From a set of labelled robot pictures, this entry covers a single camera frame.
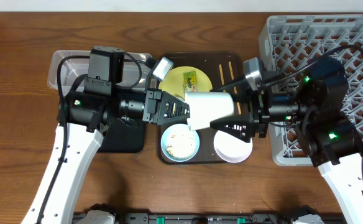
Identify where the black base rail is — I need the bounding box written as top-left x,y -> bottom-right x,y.
71,203 -> 347,224

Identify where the wooden chopstick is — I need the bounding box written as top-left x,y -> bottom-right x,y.
228,61 -> 242,115
219,64 -> 225,86

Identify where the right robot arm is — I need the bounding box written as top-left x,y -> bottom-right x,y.
209,49 -> 363,223

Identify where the light blue bowl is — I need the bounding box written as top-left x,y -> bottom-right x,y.
160,123 -> 200,162

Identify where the yellow plate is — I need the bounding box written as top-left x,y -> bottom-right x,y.
159,66 -> 213,100

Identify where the white cup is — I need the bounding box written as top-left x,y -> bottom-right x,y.
185,92 -> 234,131

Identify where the right wooden chopstick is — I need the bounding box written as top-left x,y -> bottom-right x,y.
228,61 -> 242,115

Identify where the black tray bin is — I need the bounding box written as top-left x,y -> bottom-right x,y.
98,119 -> 145,153

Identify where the green snack wrapper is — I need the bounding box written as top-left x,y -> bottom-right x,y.
183,71 -> 198,93

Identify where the clear plastic bin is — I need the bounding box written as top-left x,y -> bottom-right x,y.
47,50 -> 150,96

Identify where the grey dishwasher rack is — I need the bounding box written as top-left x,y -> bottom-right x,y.
259,14 -> 363,166

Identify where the left wooden chopstick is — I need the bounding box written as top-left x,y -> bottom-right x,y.
219,64 -> 225,86

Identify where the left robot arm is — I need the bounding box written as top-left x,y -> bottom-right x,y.
23,46 -> 190,223

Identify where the white bowl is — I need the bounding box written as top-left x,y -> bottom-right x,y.
213,131 -> 253,163

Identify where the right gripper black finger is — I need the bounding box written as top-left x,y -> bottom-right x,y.
210,114 -> 254,143
210,77 -> 251,92

